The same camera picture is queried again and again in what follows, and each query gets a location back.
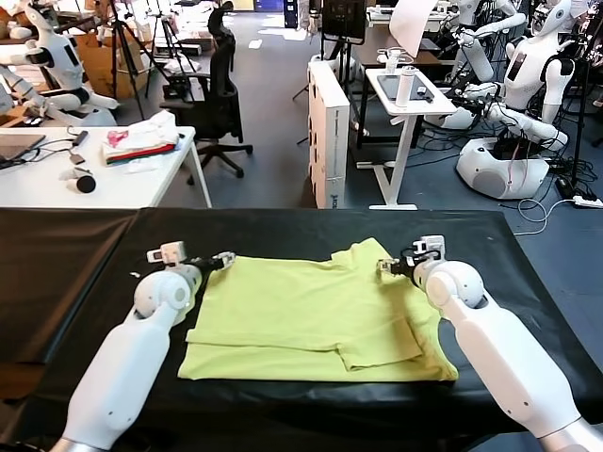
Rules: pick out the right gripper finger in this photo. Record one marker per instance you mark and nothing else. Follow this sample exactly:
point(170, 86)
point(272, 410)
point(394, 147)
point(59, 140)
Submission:
point(387, 269)
point(386, 262)

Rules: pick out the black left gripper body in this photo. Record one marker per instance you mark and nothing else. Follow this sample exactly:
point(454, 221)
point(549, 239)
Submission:
point(207, 266)

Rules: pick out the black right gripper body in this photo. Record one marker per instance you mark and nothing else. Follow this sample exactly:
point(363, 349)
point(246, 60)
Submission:
point(407, 268)

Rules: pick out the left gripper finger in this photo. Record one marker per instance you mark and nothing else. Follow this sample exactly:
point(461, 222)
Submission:
point(226, 264)
point(225, 257)

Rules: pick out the yellow-green t-shirt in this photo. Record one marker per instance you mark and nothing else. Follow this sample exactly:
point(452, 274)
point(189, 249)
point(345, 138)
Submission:
point(306, 311)

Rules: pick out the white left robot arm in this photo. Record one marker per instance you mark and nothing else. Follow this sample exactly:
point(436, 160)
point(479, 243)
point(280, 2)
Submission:
point(132, 358)

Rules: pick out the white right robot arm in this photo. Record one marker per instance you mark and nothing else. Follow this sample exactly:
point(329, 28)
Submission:
point(494, 343)

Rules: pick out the folded clothes stack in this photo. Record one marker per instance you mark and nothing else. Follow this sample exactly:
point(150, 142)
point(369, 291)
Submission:
point(141, 143)

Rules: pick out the large black tablecloth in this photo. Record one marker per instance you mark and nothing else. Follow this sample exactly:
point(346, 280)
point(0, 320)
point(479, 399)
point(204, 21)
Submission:
point(301, 226)

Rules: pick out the white rectangular table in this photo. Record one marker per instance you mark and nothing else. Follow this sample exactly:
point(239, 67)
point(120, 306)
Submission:
point(155, 188)

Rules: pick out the small white standing desk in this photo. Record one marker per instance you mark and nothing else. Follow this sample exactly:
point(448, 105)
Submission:
point(400, 141)

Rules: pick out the tall white cardboard box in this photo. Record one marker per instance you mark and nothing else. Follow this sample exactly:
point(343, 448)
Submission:
point(330, 141)

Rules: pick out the black office chair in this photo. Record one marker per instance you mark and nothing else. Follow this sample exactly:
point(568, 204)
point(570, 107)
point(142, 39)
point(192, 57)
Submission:
point(221, 103)

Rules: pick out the brownish black tablecloth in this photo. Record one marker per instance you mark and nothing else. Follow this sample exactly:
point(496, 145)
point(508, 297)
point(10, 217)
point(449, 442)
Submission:
point(47, 263)

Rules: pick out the small black grey adapter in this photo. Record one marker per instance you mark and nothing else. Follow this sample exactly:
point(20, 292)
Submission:
point(77, 157)

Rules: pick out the dark tablet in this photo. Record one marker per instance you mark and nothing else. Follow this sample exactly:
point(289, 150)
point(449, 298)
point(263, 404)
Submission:
point(390, 87)

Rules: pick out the white thermos bottle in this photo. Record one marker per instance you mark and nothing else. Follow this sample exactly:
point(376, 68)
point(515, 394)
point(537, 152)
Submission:
point(405, 87)

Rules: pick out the black usb hub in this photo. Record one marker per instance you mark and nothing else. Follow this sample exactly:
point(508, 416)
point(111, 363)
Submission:
point(81, 138)

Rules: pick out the white power strip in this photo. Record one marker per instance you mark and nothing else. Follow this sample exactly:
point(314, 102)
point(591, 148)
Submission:
point(589, 202)

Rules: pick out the white headset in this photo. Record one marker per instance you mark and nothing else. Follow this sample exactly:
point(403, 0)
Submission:
point(395, 55)

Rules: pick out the short black tripod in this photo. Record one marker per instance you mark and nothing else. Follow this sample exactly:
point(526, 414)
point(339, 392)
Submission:
point(172, 52)

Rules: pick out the tall black tripod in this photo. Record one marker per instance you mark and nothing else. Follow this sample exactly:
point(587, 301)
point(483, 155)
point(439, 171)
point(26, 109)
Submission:
point(127, 61)

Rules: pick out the brown cardboard box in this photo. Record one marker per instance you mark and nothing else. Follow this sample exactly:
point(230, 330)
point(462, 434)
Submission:
point(101, 70)

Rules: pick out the white humanoid robot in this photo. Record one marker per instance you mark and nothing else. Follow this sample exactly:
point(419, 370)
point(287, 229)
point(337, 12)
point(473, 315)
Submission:
point(523, 75)
point(480, 56)
point(63, 66)

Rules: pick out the white humanoid robot right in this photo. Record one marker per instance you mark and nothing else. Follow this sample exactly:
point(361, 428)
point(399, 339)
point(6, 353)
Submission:
point(523, 75)

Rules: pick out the grey laptop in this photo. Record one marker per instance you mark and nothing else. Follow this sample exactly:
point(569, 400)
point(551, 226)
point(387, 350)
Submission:
point(16, 146)

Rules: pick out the black stand pole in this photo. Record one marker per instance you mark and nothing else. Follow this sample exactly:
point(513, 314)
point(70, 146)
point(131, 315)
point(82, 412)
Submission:
point(581, 117)

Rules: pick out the white curved sheet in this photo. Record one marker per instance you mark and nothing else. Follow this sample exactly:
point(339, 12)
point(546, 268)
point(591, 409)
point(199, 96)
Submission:
point(412, 26)

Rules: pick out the white humanoid robot left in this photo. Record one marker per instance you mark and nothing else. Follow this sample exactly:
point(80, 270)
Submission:
point(63, 66)

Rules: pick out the black monitor on stand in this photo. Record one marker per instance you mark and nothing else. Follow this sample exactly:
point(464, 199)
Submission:
point(344, 19)

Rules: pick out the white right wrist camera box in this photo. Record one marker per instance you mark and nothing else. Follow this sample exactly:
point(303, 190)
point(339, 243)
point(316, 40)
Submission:
point(431, 246)

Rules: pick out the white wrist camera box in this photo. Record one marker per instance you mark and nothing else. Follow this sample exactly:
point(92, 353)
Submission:
point(167, 253)
point(431, 246)

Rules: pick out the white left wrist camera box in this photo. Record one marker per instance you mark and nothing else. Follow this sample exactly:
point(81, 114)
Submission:
point(167, 253)

